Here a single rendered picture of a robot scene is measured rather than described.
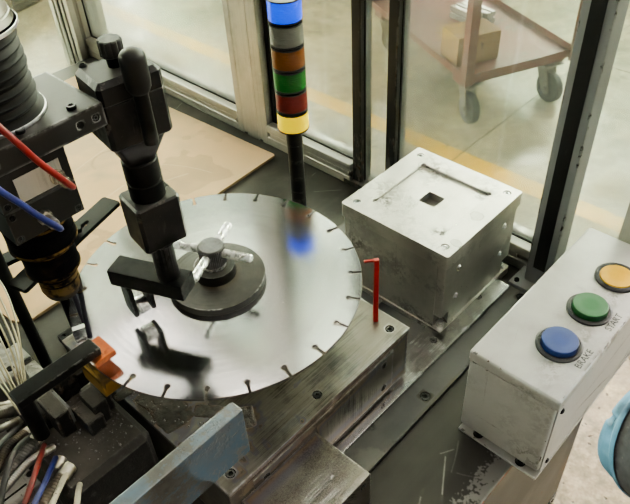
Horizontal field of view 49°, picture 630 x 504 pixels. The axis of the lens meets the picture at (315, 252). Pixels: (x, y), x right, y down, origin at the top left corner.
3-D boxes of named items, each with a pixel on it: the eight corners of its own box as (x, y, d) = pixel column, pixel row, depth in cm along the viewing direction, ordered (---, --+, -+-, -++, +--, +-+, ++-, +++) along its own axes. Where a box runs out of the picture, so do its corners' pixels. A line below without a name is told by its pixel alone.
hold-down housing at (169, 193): (172, 216, 69) (126, 18, 56) (197, 240, 66) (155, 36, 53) (122, 240, 66) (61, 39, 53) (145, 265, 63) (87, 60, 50)
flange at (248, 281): (263, 243, 84) (261, 227, 82) (268, 310, 76) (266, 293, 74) (170, 253, 83) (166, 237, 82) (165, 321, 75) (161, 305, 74)
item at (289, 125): (293, 115, 102) (291, 97, 100) (315, 125, 100) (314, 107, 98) (271, 128, 100) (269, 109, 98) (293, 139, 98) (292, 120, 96)
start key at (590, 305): (579, 298, 83) (582, 286, 82) (611, 314, 81) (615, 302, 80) (562, 317, 81) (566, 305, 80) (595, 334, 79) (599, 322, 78)
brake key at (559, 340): (549, 332, 80) (553, 320, 78) (582, 349, 78) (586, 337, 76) (531, 352, 78) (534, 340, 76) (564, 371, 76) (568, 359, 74)
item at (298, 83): (290, 75, 98) (288, 55, 96) (313, 85, 96) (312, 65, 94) (267, 88, 96) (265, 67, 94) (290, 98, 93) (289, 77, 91)
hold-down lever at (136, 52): (123, 32, 55) (88, 37, 53) (159, 45, 51) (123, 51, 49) (136, 129, 59) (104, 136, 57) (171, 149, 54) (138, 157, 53)
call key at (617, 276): (605, 271, 88) (609, 259, 86) (636, 286, 85) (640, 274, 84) (590, 288, 85) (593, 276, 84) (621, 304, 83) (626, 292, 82)
